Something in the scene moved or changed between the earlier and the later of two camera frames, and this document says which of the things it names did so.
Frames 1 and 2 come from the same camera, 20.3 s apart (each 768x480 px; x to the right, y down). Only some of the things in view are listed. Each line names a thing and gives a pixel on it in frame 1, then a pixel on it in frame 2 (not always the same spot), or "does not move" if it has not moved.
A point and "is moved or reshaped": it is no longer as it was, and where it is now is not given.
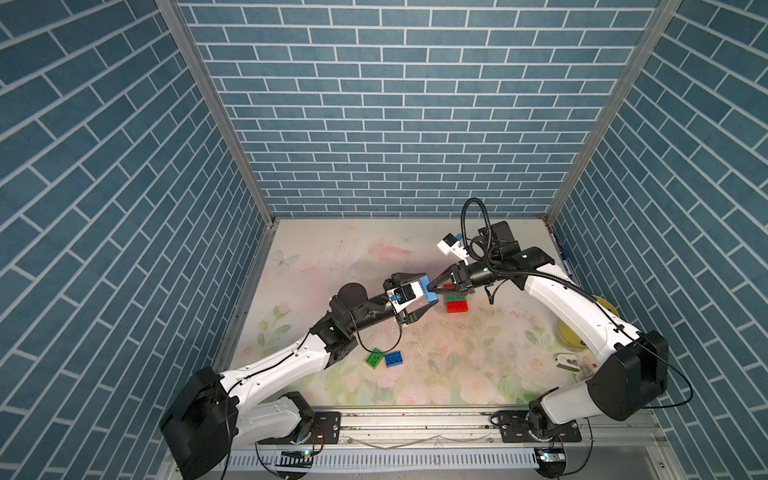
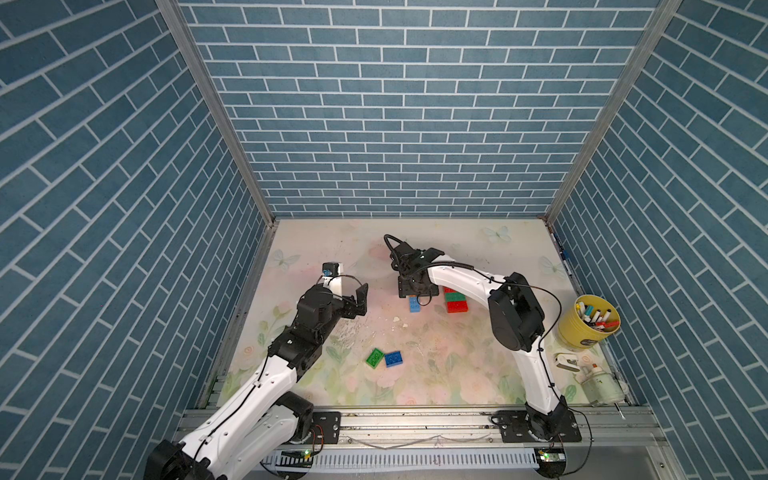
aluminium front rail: [604, 429] does not move
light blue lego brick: [430, 296] is moved or reshaped
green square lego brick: [374, 358] does not move
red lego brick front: [457, 306] does not move
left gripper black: [399, 280] → [360, 305]
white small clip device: [568, 362] does not move
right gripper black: [444, 275] → [402, 286]
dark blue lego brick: [393, 359] does not move
